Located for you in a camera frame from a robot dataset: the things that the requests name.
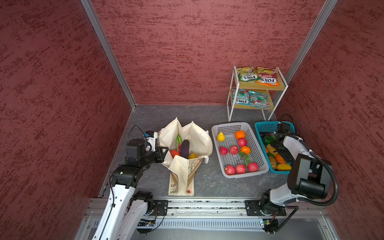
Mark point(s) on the red-green Fox's candy bag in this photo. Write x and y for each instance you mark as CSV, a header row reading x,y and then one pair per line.
x,y
259,100

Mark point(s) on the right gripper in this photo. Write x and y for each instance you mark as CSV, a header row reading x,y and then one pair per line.
x,y
287,155

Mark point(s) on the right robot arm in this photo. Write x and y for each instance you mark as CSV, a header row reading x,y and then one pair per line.
x,y
310,180

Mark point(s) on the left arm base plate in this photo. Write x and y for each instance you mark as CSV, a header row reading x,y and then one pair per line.
x,y
157,208

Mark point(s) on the green leafy sprig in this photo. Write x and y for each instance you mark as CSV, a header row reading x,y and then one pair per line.
x,y
246,158

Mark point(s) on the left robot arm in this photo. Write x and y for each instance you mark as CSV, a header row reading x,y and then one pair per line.
x,y
126,207

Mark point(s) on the cream canvas tote bag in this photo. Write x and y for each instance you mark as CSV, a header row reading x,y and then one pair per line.
x,y
183,171

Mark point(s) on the green Fox's candy bag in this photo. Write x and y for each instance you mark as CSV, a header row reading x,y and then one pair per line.
x,y
247,74

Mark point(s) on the orange Fox's candy bag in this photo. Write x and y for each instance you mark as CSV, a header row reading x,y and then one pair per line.
x,y
267,77

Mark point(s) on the pink dragon fruit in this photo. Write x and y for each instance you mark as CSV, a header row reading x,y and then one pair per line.
x,y
179,142

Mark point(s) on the red apple front left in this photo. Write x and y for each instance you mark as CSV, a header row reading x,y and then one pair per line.
x,y
230,170

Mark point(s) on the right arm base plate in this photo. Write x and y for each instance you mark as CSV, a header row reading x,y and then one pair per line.
x,y
255,208

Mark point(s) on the red apple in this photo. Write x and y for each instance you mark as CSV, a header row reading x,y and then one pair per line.
x,y
241,169
234,150
253,167
230,170
223,151
242,142

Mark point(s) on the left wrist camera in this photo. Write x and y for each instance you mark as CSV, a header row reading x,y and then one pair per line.
x,y
151,140

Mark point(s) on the aluminium mounting rail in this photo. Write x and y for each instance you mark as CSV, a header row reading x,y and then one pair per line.
x,y
212,208

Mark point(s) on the teal plastic basket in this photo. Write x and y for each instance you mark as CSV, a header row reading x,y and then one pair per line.
x,y
268,129

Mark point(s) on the purple eggplant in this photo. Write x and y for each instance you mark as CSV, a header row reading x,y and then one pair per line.
x,y
185,149

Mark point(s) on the small orange pumpkin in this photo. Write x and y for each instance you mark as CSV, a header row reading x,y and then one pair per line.
x,y
280,159

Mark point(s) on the red apple front right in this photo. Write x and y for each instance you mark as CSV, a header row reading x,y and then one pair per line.
x,y
253,167

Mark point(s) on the small orange tangerine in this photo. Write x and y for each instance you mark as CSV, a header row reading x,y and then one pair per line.
x,y
246,150

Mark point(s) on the red apple back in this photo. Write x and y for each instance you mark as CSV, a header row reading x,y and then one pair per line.
x,y
242,142

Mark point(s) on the yellow pear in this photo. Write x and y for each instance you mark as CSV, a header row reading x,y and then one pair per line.
x,y
221,137

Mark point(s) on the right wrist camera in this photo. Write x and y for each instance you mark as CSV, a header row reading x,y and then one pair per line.
x,y
285,127

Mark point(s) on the green bell pepper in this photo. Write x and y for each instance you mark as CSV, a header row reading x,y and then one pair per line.
x,y
268,140

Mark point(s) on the white plastic basket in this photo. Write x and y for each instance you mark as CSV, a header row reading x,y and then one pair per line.
x,y
256,154

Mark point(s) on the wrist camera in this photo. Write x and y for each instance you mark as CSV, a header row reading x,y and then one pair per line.
x,y
151,140
285,127

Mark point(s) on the white wooden two-tier shelf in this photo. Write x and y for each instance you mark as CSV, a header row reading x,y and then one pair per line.
x,y
275,94

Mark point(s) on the orange fruit back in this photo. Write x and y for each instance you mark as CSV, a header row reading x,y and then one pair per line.
x,y
240,134

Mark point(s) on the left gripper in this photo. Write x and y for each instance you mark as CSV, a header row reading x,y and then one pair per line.
x,y
159,151

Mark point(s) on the red apple middle left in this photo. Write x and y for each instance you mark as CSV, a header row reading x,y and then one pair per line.
x,y
223,151

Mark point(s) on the red apple front middle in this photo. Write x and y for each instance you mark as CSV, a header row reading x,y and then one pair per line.
x,y
241,169

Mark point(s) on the red tomato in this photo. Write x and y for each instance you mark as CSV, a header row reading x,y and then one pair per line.
x,y
174,153

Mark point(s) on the yellow bell pepper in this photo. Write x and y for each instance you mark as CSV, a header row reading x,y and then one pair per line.
x,y
271,151

